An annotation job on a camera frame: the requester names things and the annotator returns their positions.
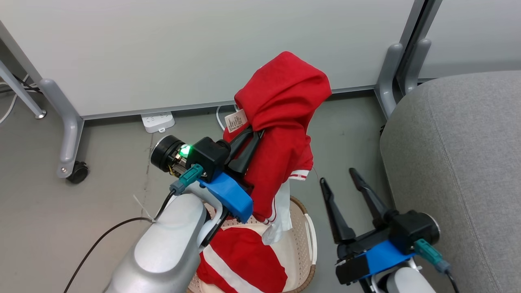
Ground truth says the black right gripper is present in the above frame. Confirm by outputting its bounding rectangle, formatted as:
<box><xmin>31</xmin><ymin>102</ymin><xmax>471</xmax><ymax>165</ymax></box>
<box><xmin>320</xmin><ymin>167</ymin><xmax>398</xmax><ymax>286</ymax></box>

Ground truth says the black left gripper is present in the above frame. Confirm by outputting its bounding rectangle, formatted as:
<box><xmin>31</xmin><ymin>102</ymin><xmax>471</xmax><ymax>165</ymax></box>
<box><xmin>150</xmin><ymin>125</ymin><xmax>266</xmax><ymax>175</ymax></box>

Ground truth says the plain red garment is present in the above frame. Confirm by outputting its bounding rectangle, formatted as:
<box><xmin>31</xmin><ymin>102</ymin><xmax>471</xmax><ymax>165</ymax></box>
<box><xmin>223</xmin><ymin>51</ymin><xmax>332</xmax><ymax>224</ymax></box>

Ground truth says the white cloth piece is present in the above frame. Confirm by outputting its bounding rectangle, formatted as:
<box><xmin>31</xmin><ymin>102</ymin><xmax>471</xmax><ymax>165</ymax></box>
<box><xmin>263</xmin><ymin>179</ymin><xmax>293</xmax><ymax>245</ymax></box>

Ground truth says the red garment with white stripes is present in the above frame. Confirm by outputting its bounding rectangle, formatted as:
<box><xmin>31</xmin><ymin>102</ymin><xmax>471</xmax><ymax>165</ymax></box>
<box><xmin>197</xmin><ymin>226</ymin><xmax>289</xmax><ymax>293</ymax></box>

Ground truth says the cream perforated laundry basket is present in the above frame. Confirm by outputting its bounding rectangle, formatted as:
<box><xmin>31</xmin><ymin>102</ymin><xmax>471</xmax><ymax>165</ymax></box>
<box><xmin>187</xmin><ymin>195</ymin><xmax>318</xmax><ymax>293</ymax></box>

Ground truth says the white power strip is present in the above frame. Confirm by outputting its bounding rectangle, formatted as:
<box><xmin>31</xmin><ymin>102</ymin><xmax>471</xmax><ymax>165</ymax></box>
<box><xmin>141</xmin><ymin>112</ymin><xmax>176</xmax><ymax>134</ymax></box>

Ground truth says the grey fabric sofa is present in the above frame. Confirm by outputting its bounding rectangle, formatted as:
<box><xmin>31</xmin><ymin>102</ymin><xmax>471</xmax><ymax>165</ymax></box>
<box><xmin>379</xmin><ymin>71</ymin><xmax>521</xmax><ymax>293</ymax></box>

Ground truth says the wide white partition panel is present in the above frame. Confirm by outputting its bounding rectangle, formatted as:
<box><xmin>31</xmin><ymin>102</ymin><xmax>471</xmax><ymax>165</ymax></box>
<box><xmin>0</xmin><ymin>0</ymin><xmax>416</xmax><ymax>121</ymax></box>

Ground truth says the white zip tie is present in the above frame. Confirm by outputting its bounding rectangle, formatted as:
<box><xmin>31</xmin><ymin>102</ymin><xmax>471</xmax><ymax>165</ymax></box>
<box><xmin>132</xmin><ymin>194</ymin><xmax>158</xmax><ymax>223</ymax></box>

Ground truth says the grey partition foot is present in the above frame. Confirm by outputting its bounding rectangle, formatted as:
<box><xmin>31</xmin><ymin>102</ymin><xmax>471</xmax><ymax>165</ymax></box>
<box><xmin>405</xmin><ymin>38</ymin><xmax>432</xmax><ymax>95</ymax></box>
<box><xmin>374</xmin><ymin>43</ymin><xmax>404</xmax><ymax>119</ymax></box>
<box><xmin>39</xmin><ymin>78</ymin><xmax>85</xmax><ymax>179</ymax></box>

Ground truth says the black caster wheel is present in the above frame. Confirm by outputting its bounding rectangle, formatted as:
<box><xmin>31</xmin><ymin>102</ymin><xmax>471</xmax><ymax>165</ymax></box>
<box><xmin>66</xmin><ymin>161</ymin><xmax>89</xmax><ymax>184</ymax></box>

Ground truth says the narrow white partition panel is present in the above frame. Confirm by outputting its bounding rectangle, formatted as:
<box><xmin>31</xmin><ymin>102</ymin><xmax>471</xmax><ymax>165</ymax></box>
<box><xmin>419</xmin><ymin>0</ymin><xmax>521</xmax><ymax>80</ymax></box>

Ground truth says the grey metal table leg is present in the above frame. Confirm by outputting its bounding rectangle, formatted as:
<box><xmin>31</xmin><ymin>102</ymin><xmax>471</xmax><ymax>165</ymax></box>
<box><xmin>0</xmin><ymin>60</ymin><xmax>47</xmax><ymax>120</ymax></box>

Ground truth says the white power cord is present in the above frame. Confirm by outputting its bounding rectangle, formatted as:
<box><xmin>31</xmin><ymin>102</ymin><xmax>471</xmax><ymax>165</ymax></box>
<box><xmin>215</xmin><ymin>104</ymin><xmax>239</xmax><ymax>131</ymax></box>

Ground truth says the left black cable teal plug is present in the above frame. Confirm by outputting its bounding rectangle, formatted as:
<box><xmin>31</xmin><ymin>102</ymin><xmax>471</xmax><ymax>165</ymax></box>
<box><xmin>63</xmin><ymin>164</ymin><xmax>204</xmax><ymax>293</ymax></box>

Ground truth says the black cable teal plug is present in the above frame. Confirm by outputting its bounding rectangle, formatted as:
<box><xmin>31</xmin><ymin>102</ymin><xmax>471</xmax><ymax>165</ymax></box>
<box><xmin>414</xmin><ymin>239</ymin><xmax>460</xmax><ymax>293</ymax></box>
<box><xmin>63</xmin><ymin>164</ymin><xmax>204</xmax><ymax>293</ymax></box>

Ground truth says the right black cable teal plug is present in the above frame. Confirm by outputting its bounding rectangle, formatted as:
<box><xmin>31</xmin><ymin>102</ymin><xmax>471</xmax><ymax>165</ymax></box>
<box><xmin>414</xmin><ymin>239</ymin><xmax>460</xmax><ymax>293</ymax></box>

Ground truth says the thin black floor cable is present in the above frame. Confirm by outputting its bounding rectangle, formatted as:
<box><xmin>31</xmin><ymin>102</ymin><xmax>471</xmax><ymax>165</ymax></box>
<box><xmin>0</xmin><ymin>74</ymin><xmax>42</xmax><ymax>95</ymax></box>

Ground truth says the thin white floor cable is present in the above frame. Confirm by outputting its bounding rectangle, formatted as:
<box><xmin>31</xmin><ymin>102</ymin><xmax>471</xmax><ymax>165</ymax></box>
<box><xmin>0</xmin><ymin>73</ymin><xmax>31</xmax><ymax>124</ymax></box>

